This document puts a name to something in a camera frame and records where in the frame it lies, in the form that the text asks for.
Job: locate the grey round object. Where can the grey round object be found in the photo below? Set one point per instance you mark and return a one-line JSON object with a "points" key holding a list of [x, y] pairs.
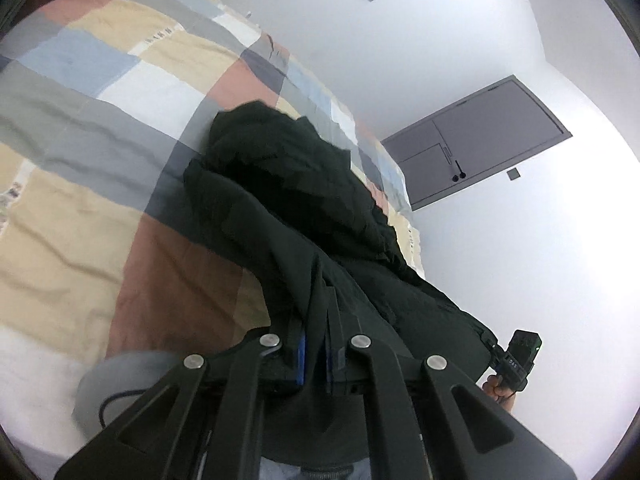
{"points": [[110, 375]]}

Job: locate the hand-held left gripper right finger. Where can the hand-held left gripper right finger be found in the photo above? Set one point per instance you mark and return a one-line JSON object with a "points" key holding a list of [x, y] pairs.
{"points": [[329, 366]]}

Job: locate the grey door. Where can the grey door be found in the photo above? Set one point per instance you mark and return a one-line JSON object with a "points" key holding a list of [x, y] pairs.
{"points": [[490, 125]]}

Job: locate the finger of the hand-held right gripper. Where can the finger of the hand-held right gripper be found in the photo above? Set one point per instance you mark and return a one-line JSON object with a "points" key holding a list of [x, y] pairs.
{"points": [[491, 346]]}

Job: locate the black puffer jacket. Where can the black puffer jacket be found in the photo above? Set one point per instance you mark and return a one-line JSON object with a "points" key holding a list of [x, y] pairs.
{"points": [[300, 185]]}

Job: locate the checkered patchwork quilt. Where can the checkered patchwork quilt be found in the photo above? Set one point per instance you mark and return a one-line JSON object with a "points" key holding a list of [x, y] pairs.
{"points": [[100, 110]]}

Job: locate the grey wall switch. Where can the grey wall switch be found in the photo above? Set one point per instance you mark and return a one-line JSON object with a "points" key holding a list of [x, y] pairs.
{"points": [[513, 174]]}

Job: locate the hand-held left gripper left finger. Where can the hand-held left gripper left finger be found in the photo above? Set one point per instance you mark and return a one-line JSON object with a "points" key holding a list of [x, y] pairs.
{"points": [[300, 360]]}

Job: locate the person's right hand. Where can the person's right hand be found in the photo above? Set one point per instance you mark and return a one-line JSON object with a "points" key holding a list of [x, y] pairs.
{"points": [[495, 387]]}

